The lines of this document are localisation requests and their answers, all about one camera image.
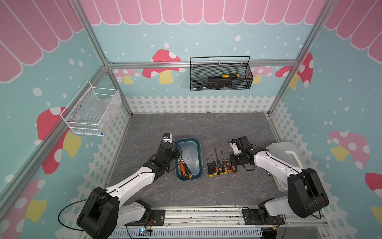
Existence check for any black orange hex screwdriver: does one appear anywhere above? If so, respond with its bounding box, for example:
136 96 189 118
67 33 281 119
225 146 238 174

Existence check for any teal plastic storage box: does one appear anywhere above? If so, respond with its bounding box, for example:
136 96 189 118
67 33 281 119
175 137 204 181

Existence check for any yellow collar screwdriver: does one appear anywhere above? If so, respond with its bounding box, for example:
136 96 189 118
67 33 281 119
214 148 224 174

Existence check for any black grey screwdriver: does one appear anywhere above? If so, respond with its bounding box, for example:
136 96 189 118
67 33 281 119
183 163 193 178

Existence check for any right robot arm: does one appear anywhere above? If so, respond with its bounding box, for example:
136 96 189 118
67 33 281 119
229 136 329 223

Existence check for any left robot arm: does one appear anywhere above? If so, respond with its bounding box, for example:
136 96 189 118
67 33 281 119
77 140 182 239

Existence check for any yellow black screwdriver in basket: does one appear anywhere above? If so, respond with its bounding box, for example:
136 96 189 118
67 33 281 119
208 73 240 79

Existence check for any translucent plastic toolbox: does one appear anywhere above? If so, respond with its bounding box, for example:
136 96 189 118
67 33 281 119
265 141 306 192

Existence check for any black tool in basket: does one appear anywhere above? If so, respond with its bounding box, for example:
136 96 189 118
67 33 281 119
207 78 232 89

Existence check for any green lit circuit board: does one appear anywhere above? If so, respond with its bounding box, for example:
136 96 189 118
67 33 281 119
138 229 153 237

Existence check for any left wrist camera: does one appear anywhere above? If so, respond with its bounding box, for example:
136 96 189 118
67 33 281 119
162 133 173 142

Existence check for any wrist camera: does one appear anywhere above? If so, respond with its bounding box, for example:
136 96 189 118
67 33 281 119
231 142 241 155
162 133 173 142

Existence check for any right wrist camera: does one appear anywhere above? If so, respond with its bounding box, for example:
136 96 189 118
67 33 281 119
231 142 241 155

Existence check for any orange handled screwdriver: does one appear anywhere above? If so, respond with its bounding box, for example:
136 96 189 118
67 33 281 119
179 160 187 178

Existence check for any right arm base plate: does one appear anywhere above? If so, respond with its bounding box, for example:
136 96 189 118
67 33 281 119
241 207 285 227

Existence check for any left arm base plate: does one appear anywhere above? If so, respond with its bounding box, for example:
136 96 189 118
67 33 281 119
127 210 166 227

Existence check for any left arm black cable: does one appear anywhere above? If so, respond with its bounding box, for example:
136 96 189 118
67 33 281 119
58 198 103 231

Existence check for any white wire mesh basket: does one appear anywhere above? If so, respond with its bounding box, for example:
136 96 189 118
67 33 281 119
60 81 122 136

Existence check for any black wire mesh basket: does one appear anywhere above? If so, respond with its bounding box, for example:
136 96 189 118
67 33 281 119
190 56 254 91

